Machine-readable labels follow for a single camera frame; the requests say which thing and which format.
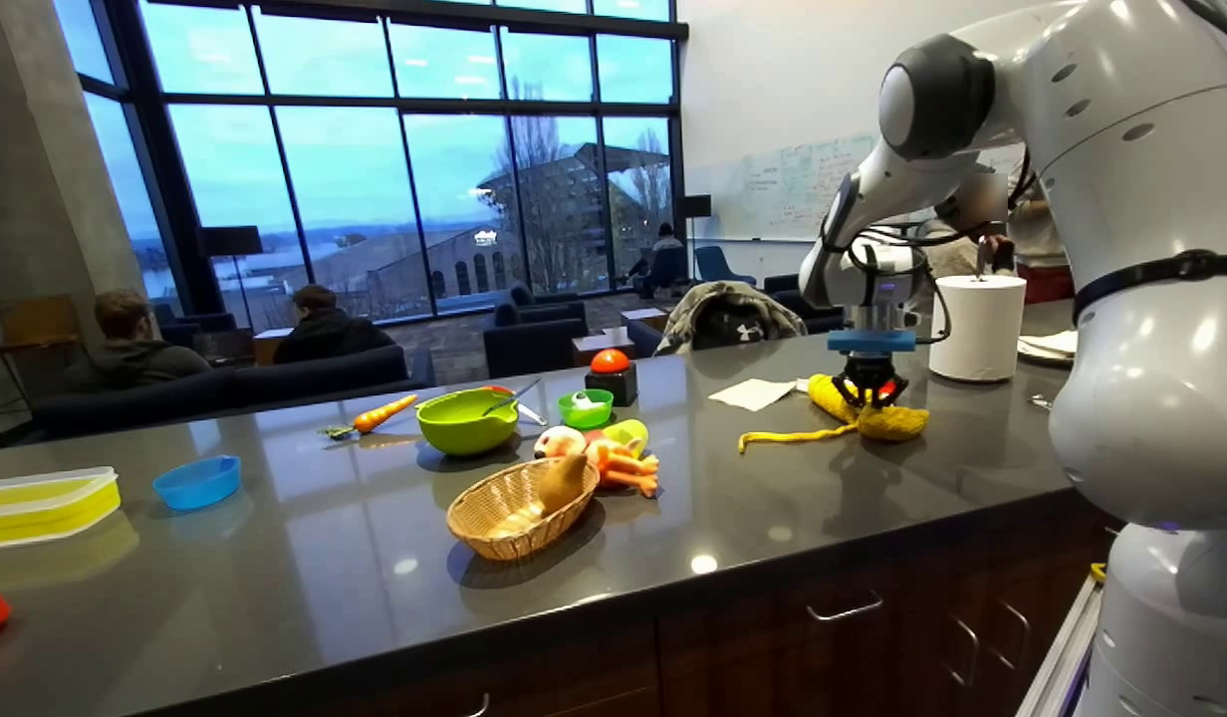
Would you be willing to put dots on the person in grey beanie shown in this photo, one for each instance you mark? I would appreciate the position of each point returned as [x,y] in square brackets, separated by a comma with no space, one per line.
[974,211]

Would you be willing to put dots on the orange and white plush toy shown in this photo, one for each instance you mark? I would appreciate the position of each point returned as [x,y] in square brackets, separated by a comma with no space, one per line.
[589,463]

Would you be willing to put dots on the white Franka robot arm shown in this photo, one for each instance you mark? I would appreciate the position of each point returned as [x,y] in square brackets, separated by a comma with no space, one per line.
[1156,330]

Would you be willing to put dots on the seated person with brown hair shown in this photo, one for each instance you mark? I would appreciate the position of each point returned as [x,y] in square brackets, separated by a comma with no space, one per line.
[130,348]

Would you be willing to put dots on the yellow plastic cup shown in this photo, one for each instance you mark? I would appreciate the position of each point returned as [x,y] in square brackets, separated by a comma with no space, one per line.
[629,434]

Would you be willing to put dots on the grey jacket heap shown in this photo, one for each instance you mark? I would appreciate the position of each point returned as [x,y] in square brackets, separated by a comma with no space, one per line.
[730,321]

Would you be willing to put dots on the yellow translucent container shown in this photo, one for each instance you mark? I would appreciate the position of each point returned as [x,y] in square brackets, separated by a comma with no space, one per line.
[43,502]

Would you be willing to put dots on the yellow knitted cloth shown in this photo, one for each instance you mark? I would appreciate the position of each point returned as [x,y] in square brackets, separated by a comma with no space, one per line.
[894,423]

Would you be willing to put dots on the white paper sheet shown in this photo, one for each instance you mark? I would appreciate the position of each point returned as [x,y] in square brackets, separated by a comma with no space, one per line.
[754,393]

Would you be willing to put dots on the woven wicker basket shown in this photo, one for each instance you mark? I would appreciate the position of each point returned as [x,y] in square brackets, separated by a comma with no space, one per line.
[516,511]

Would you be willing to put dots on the dark blue sofa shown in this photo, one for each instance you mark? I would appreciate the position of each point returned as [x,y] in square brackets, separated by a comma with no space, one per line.
[218,385]

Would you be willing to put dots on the white plate with napkins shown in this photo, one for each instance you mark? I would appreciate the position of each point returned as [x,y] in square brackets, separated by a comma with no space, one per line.
[1048,348]

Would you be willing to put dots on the dark wooden cabinet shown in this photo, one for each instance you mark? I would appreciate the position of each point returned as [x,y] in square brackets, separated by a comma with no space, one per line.
[774,638]

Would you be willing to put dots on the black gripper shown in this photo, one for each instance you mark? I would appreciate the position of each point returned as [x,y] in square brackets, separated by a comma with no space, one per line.
[874,366]

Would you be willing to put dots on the small blue bowl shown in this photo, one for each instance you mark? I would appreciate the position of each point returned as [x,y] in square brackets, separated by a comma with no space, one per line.
[196,483]

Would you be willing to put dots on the green plastic bowl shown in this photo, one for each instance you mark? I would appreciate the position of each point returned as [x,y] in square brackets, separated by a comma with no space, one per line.
[469,423]

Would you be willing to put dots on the black box with orange dome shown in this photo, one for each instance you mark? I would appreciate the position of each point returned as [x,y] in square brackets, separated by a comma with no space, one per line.
[610,373]

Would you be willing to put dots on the dark armchair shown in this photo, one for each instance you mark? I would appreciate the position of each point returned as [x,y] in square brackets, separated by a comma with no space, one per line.
[537,345]

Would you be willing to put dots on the seated person in dark jacket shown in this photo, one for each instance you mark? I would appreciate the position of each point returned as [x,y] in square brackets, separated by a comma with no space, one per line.
[329,324]

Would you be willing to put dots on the white paper towel roll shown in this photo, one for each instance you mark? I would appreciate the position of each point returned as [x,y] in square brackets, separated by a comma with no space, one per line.
[977,324]

